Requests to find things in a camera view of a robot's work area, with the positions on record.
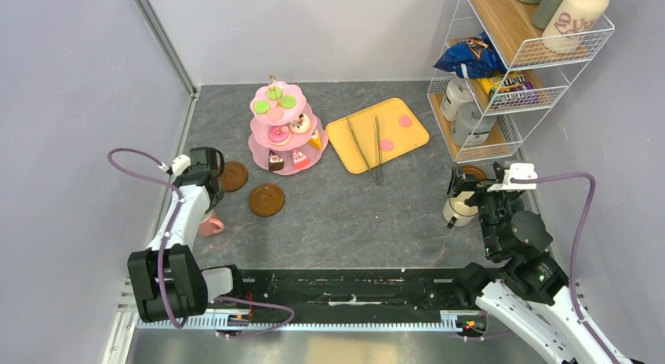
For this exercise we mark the yellow candy bag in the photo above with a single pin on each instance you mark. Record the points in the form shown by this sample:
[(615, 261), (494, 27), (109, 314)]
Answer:
[(506, 86)]

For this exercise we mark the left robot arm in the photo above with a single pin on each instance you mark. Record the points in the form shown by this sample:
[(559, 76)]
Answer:
[(168, 285)]

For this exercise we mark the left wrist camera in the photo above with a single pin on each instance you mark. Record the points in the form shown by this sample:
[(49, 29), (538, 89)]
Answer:
[(177, 166)]

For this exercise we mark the metal serving tongs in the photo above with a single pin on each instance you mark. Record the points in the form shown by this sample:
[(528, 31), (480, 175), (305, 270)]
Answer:
[(375, 172)]

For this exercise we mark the beige mug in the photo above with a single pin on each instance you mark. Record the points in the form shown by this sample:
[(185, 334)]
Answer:
[(456, 212)]

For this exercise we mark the cream labelled bottle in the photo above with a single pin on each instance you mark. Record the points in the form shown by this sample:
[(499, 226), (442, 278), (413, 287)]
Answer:
[(573, 17)]

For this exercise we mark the grey jar lower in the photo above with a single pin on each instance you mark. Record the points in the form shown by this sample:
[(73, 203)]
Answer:
[(471, 127)]

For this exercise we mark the white jar upper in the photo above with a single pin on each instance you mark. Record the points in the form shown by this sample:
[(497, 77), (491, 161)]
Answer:
[(457, 93)]

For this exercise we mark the red strawberry cake slice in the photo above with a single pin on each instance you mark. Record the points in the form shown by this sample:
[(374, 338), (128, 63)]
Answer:
[(300, 160)]

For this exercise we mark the pink frosted donut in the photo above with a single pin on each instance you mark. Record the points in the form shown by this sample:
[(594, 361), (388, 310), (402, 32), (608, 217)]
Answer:
[(279, 135)]

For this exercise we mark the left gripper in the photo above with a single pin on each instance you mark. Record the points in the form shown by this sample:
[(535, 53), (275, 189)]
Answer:
[(214, 201)]

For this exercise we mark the pink three-tier cake stand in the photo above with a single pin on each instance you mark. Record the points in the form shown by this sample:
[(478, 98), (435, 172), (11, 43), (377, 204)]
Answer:
[(259, 125)]

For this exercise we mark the brown saucer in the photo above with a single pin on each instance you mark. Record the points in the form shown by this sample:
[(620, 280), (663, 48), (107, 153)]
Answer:
[(475, 171), (234, 176), (266, 200)]

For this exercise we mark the white wire shelf rack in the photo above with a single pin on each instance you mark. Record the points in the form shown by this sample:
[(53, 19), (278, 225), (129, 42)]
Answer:
[(549, 65)]

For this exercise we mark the yellow cake slice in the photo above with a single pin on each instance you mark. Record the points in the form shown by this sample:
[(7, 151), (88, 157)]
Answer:
[(316, 140)]

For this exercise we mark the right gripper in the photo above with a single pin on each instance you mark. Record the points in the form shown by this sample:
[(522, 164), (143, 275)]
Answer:
[(458, 182)]

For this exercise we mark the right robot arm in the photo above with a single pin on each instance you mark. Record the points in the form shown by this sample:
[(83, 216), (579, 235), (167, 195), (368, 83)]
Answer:
[(530, 294)]

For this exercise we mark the chocolate cake slice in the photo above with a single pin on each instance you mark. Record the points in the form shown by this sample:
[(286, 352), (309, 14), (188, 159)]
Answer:
[(275, 162)]

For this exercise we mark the yellow serving tray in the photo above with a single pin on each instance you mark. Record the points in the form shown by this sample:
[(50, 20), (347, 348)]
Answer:
[(388, 111)]

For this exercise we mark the beige cup left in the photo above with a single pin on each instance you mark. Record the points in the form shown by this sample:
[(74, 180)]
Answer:
[(210, 226)]

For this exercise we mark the white chocolate-drizzle donut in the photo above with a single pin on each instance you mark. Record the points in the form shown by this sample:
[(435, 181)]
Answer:
[(301, 124)]

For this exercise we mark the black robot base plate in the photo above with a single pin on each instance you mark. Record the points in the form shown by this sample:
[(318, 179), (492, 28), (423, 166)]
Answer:
[(363, 296)]

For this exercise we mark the pink macaron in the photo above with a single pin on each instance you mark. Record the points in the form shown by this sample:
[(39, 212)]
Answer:
[(275, 114), (386, 145), (405, 121)]

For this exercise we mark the blue snack bag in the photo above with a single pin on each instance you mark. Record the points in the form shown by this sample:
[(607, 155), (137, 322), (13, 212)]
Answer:
[(473, 57)]

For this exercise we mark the grey-green bottle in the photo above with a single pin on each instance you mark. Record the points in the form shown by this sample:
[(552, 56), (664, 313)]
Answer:
[(544, 13)]

